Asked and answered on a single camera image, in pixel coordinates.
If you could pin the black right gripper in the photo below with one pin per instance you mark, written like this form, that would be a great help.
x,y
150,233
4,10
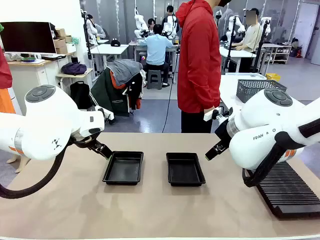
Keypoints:
x,y
222,130

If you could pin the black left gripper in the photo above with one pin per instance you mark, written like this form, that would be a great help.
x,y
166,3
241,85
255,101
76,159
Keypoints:
x,y
85,142

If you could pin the black ESD tray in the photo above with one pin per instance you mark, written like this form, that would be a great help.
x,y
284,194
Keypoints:
x,y
123,170
185,171

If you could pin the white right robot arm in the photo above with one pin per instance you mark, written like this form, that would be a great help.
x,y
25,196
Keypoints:
x,y
255,120

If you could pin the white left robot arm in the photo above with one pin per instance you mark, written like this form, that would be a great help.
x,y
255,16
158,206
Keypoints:
x,y
50,120

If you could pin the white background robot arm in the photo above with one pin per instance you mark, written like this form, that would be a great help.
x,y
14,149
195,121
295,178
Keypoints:
x,y
91,26
140,23
171,25

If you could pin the dark green jacket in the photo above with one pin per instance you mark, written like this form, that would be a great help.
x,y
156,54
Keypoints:
x,y
107,97

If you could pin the black backpack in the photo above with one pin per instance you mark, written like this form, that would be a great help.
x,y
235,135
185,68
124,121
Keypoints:
x,y
80,96

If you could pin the white side table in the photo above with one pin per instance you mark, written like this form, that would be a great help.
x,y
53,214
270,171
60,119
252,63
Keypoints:
x,y
230,87

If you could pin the black jacket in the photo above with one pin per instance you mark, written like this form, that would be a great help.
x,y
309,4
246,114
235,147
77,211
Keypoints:
x,y
135,87

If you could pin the grey mesh basket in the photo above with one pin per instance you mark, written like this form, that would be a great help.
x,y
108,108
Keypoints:
x,y
250,88

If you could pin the small wooden top desk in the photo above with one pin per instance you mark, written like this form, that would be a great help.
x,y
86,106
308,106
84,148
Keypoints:
x,y
75,75

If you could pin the clear plastic container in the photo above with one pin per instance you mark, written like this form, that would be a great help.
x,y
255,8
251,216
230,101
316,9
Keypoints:
x,y
245,74

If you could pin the grey hoodie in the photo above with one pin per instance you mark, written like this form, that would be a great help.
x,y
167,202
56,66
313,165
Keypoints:
x,y
125,70

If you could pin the black slotted board rack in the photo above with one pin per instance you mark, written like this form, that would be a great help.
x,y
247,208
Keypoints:
x,y
290,190

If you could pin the purple bag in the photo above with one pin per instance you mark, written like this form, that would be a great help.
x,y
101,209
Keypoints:
x,y
73,68

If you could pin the grey plastic stool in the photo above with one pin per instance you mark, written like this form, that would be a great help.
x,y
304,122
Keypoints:
x,y
154,80

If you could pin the person in red jacket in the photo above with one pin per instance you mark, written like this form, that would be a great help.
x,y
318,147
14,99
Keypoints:
x,y
197,62

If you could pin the yellow bin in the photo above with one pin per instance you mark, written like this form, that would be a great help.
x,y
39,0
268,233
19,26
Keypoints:
x,y
273,77

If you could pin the white cabinet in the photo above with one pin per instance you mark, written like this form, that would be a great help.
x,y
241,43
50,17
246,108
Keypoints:
x,y
37,75

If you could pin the white background desk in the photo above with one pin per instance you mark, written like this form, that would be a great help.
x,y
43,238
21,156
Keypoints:
x,y
110,48

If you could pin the black keyboard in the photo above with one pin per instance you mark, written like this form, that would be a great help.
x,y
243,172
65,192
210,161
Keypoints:
x,y
52,57

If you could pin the black cap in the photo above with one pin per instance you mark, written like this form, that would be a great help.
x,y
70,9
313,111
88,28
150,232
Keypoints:
x,y
115,43

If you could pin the person in light blue shirt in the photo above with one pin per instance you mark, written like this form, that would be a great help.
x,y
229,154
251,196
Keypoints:
x,y
156,50

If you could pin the cardboard box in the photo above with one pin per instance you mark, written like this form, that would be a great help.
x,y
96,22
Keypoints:
x,y
60,43
68,39
60,32

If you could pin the metal storage shelf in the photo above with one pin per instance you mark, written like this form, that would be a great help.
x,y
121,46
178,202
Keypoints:
x,y
281,52

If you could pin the seated person in grey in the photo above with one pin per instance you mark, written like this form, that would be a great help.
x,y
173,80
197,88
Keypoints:
x,y
98,31

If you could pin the person in beige top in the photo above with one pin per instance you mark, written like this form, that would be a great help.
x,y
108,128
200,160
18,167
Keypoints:
x,y
251,37

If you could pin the black computer monitor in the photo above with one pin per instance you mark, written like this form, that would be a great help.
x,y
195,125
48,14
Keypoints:
x,y
27,37

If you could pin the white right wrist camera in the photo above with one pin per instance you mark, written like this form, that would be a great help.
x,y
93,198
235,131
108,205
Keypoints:
x,y
210,115

